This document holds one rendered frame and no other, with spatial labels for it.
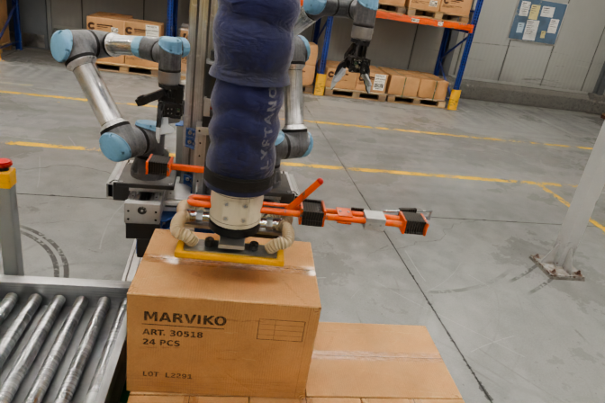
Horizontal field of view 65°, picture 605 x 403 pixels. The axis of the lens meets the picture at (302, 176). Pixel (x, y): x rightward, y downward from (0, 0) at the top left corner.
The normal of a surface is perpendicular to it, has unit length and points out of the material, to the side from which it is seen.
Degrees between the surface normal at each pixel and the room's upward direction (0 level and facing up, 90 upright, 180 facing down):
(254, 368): 90
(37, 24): 90
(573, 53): 90
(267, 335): 90
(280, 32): 74
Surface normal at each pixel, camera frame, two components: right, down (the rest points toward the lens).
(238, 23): -0.18, 0.07
